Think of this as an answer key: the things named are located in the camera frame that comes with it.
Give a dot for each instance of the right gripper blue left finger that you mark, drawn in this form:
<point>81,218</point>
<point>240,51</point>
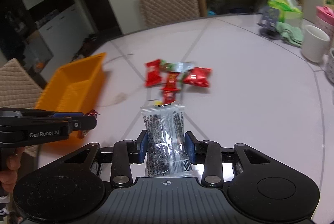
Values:
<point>140,147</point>

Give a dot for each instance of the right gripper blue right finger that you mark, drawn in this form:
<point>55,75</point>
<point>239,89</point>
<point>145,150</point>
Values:
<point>192,146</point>

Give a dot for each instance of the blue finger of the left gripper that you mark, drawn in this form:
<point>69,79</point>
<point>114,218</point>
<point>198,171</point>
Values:
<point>67,114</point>

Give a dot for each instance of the silver clear snack packet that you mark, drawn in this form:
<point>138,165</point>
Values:
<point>166,153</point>

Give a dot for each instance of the small red candy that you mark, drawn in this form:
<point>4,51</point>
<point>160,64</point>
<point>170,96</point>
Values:
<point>89,122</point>

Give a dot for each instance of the large red snack packet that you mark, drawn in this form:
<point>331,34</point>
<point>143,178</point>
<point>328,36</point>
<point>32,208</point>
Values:
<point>198,77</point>

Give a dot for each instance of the person's left hand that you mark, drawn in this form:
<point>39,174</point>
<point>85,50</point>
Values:
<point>9,175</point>

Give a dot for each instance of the orange plastic basket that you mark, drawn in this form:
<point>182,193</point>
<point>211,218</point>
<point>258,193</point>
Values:
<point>74,87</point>

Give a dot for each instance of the beige quilted chair left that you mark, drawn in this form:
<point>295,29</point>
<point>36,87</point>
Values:
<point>17,88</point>

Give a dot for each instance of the long red candy wrapper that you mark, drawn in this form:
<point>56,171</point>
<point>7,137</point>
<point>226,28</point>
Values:
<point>172,86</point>

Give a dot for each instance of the red candy packet left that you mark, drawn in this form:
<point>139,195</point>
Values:
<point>153,73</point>

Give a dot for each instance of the white cabinet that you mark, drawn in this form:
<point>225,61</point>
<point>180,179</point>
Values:
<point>55,43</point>

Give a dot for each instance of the green silver candy wrapper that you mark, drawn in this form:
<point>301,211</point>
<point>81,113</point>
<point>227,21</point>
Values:
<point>179,67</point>

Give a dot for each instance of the green cloth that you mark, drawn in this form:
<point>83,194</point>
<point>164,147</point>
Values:
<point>290,34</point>

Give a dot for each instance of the grey phone stand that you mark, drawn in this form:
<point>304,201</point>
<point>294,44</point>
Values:
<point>268,22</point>

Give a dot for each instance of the white mug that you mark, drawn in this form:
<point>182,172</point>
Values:
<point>316,41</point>

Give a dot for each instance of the green tissue pack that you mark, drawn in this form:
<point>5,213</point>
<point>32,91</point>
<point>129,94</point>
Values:
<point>290,11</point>

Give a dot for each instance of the pink lid patterned container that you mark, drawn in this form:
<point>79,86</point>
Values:
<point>324,20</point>

